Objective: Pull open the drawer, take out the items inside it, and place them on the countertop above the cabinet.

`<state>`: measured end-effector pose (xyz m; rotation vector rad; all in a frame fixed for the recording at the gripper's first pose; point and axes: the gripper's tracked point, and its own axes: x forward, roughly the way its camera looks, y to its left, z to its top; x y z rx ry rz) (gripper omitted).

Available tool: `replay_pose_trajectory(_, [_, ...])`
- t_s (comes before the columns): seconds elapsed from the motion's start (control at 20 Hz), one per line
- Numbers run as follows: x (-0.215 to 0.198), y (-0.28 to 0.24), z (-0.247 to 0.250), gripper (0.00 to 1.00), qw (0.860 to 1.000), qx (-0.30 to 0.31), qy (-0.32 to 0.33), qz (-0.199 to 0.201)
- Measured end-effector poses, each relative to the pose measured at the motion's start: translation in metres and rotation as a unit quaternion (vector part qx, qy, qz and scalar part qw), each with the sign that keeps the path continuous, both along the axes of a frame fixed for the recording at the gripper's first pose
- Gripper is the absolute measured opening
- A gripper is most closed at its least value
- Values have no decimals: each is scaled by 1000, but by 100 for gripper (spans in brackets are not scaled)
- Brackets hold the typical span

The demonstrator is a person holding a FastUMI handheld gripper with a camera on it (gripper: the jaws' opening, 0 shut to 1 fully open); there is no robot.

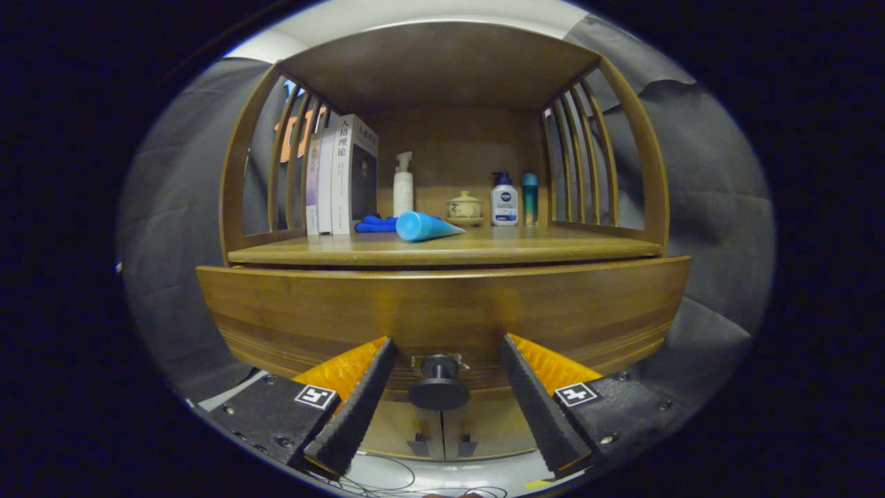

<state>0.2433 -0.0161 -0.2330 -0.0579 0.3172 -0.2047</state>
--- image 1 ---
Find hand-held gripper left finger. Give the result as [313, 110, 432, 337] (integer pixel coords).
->
[207, 337, 397, 478]

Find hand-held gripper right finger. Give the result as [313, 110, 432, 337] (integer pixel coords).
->
[499, 333, 685, 478]

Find wooden drawer with black knob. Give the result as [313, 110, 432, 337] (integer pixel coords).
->
[196, 256, 692, 412]

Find blue cosmetic tube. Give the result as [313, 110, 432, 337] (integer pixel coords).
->
[395, 211, 466, 243]

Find wooden cabinet door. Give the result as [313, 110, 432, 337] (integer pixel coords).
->
[441, 394, 541, 459]
[360, 398, 445, 461]

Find wooden countertop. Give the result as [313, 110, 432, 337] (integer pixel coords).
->
[227, 221, 663, 267]

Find wooden cabinet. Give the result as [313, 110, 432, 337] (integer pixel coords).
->
[219, 21, 671, 461]

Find white lotion bottle blue cap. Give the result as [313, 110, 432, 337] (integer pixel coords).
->
[490, 172, 519, 227]

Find teal bottle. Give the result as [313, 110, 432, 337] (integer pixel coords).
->
[521, 173, 539, 226]

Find lidded ceramic teacup with saucer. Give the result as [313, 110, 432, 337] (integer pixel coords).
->
[446, 191, 485, 227]

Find white pump bottle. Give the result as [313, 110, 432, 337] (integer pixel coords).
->
[393, 151, 415, 218]

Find white and purple book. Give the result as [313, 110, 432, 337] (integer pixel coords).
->
[305, 133, 322, 236]

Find grey portrait cover book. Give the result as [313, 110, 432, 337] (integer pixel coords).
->
[330, 114, 380, 234]

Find black floor cables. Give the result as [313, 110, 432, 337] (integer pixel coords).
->
[304, 450, 509, 498]

